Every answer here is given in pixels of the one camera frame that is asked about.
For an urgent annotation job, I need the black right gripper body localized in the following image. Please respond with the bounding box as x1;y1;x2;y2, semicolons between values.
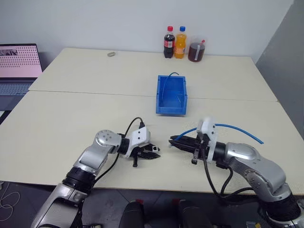
191;133;211;165

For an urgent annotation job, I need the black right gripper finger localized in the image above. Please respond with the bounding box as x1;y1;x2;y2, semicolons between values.
169;142;197;153
169;135;198;143

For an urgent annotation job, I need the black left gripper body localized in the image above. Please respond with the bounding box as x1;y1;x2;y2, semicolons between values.
130;143;154;168

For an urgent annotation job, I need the blue network cable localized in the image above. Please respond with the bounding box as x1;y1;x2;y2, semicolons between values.
168;123;265;148

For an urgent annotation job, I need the blue plastic bin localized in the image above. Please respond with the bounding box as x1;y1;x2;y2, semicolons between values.
155;74;189;117

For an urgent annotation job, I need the dark rounded shape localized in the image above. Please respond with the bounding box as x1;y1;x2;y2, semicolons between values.
120;200;146;228
177;199;215;228

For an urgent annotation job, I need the plastic jar dark red liquid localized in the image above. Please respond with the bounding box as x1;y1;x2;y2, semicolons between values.
188;35;207;63

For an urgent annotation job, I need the orange soda bottle blue cap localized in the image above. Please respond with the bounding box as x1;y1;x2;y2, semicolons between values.
173;25;187;59

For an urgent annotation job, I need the cola bottle red cap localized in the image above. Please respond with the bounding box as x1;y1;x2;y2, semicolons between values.
163;25;176;59

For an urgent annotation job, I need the open laptop pink screen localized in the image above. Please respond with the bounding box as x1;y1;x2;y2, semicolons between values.
0;43;44;112

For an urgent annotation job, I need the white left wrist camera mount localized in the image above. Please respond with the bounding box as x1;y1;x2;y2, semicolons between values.
125;127;152;159

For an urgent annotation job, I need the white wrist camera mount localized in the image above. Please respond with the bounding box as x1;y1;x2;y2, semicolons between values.
125;127;152;159
196;116;218;163

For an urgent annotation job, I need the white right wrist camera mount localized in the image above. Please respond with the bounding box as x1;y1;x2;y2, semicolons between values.
196;116;218;163

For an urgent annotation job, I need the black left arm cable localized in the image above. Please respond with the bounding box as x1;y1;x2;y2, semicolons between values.
91;116;146;188

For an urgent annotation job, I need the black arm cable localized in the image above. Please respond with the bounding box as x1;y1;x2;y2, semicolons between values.
91;116;146;188
200;140;259;205

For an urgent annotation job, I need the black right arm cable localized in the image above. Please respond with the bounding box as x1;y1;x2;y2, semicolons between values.
200;140;259;205

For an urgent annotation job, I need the thin blue cable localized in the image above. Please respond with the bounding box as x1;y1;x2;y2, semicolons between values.
158;72;186;106

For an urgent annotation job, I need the white cord on floor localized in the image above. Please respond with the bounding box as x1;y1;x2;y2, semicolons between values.
0;181;21;220

